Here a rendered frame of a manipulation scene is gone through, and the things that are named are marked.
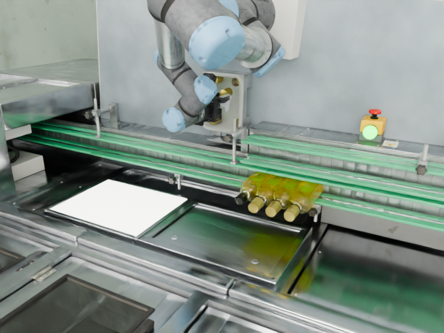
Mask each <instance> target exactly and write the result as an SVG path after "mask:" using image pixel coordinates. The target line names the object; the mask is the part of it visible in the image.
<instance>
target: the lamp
mask: <svg viewBox="0 0 444 333"><path fill-rule="evenodd" d="M377 134H378V129H377V127H376V126H374V125H368V126H366V127H365V128H364V130H363V136H364V137H365V138H366V139H373V138H375V137H376V136H377Z"/></svg>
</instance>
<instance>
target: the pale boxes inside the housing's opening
mask: <svg viewBox="0 0 444 333"><path fill-rule="evenodd" d="M29 133H32V130H31V126H30V124H29V125H27V126H22V127H19V128H15V129H11V130H8V131H5V138H6V140H9V139H13V138H16V137H20V136H22V135H26V134H29ZM18 151H19V153H20V156H19V158H18V159H17V160H16V161H15V162H14V163H11V168H12V172H13V178H14V182H15V181H17V180H20V179H22V178H25V177H27V176H30V175H31V174H34V173H37V172H40V171H41V170H44V169H45V168H44V160H43V156H42V155H37V154H34V153H29V152H26V151H20V150H18ZM14 157H15V152H14V151H11V152H9V158H10V160H11V159H13V158H14Z"/></svg>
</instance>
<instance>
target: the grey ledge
mask: <svg viewBox="0 0 444 333"><path fill-rule="evenodd" d="M321 222H324V223H329V224H332V225H337V226H341V227H345V228H349V229H354V230H357V231H363V232H366V233H371V234H374V235H379V236H382V237H388V238H391V239H396V240H400V241H404V242H409V243H413V244H418V245H421V246H426V247H430V248H434V249H438V250H443V251H444V232H441V231H436V230H432V229H426V228H423V227H417V226H414V225H409V224H405V223H399V222H396V221H390V220H387V219H381V218H378V217H372V216H368V215H363V214H360V213H354V212H350V211H345V210H341V209H336V208H333V207H327V206H322V214H321Z"/></svg>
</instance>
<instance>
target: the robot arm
mask: <svg viewBox="0 0 444 333"><path fill-rule="evenodd" d="M147 7H148V10H149V13H150V15H151V16H152V17H153V18H154V23H155V32H156V37H157V47H158V49H157V50H156V52H155V54H154V56H153V61H154V62H155V63H156V64H157V67H158V68H159V69H160V70H161V71H162V72H163V73H164V74H165V76H166V77H167V78H168V79H169V81H170V82H171V83H172V84H173V85H174V87H175V88H176V89H177V90H178V92H179V93H180V94H181V95H182V97H181V98H180V99H179V101H178V102H177V103H176V104H175V105H174V106H173V107H170V108H169V109H168V110H165V111H164V113H163V117H162V121H163V125H164V127H165V128H166V129H167V130H168V131H171V132H177V131H182V130H183V129H185V128H187V127H190V126H192V125H199V126H203V125H204V122H214V123H215V122H217V121H219V120H221V114H222V108H220V107H224V109H225V111H228V109H229V103H230V99H232V95H230V94H225V95H223V96H220V95H219V92H217V86H216V84H215V82H216V79H217V77H216V76H215V75H214V74H213V73H204V74H203V75H200V76H197V75H196V73H195V72H194V71H193V69H192V68H191V67H190V66H189V65H188V64H187V63H186V61H185V48H186V50H187V51H188V52H189V53H190V55H191V57H192V59H193V60H194V61H195V62H196V63H198V64H199V65H200V66H201V67H203V68H204V69H207V70H214V69H218V68H219V67H223V66H224V65H227V64H228V63H229V62H230V61H232V60H233V59H236V60H237V61H238V62H239V63H240V64H241V65H242V66H244V67H247V68H249V69H250V70H251V72H252V74H253V75H255V76H256V77H257V78H260V77H262V76H263V75H265V74H266V73H267V72H268V71H269V70H270V69H271V68H273V67H274V66H275V65H276V64H277V63H278V62H279V61H280V60H281V59H282V57H283V56H284V55H285V50H284V49H283V47H282V45H281V44H280V43H279V42H278V41H277V40H276V39H275V38H274V37H273V36H272V35H271V33H270V32H269V31H270V30H271V28H272V26H273V25H274V21H275V17H276V10H275V7H274V3H273V1H272V0H147ZM218 118H219V119H218ZM208 119H209V121H208ZM217 119H218V120H217Z"/></svg>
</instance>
